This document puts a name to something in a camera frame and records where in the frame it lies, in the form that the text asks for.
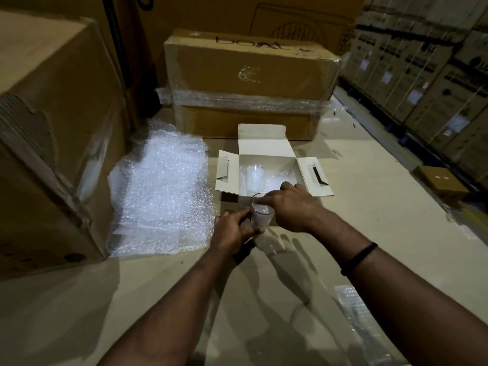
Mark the person's left hand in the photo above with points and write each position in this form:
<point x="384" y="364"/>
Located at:
<point x="230" y="231"/>

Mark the person's right hand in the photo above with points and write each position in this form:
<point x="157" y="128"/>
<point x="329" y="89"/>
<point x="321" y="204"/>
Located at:
<point x="295" y="209"/>

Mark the person's left thumb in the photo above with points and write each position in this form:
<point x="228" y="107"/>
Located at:
<point x="252" y="232"/>

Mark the person's right thumb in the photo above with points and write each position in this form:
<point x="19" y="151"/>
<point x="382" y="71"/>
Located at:
<point x="265" y="202"/>

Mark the clear drinking glass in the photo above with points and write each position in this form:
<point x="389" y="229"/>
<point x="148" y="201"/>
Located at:
<point x="261" y="213"/>

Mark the person's left forearm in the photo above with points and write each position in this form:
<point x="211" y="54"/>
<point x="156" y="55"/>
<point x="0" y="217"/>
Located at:
<point x="179" y="312"/>

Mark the person's right forearm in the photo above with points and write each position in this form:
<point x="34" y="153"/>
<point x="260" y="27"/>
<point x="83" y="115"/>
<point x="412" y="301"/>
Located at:
<point x="404" y="297"/>

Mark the bubble-wrapped glass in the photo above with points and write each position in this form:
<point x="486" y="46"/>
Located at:
<point x="263" y="179"/>

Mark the open white cardboard box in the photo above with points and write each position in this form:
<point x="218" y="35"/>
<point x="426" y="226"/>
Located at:
<point x="270" y="163"/>

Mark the bubble wrap sheet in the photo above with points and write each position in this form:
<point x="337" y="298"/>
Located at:
<point x="162" y="190"/>

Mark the black wrist band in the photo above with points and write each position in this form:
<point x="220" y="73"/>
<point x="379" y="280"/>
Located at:
<point x="358" y="259"/>

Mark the plastic-wrapped brown cardboard box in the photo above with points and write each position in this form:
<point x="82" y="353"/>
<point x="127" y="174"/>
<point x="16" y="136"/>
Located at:
<point x="249" y="81"/>

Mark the clear plastic wrap strip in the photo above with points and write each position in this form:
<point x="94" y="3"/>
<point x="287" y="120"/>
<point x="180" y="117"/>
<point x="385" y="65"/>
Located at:
<point x="362" y="323"/>

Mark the small brown cardboard box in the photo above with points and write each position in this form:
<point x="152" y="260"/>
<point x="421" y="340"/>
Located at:
<point x="443" y="182"/>

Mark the tall printed cardboard box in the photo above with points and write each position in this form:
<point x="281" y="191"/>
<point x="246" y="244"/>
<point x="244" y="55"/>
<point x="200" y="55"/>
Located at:
<point x="228" y="15"/>

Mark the stack of printed cardboard boxes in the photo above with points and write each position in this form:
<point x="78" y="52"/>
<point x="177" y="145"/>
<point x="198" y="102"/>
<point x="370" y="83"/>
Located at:
<point x="423" y="72"/>

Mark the large torn cardboard box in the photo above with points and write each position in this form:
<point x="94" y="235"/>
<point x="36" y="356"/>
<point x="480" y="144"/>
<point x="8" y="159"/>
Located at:
<point x="53" y="148"/>

